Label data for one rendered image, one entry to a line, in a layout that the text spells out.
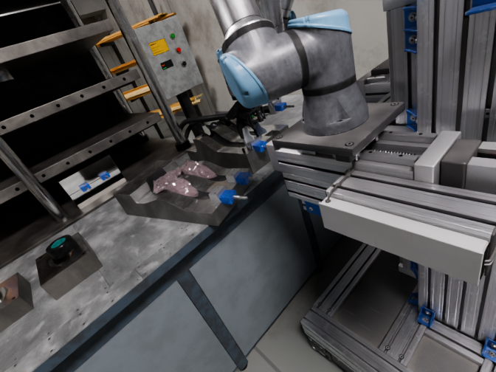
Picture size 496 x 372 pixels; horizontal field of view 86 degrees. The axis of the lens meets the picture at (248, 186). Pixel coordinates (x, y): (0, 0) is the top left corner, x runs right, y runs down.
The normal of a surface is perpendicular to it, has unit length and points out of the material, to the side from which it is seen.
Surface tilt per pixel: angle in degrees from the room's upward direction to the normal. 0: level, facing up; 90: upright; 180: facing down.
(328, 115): 72
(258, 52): 62
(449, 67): 90
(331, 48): 90
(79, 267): 90
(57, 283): 90
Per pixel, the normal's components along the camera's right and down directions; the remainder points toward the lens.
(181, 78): 0.65, 0.18
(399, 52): -0.71, 0.55
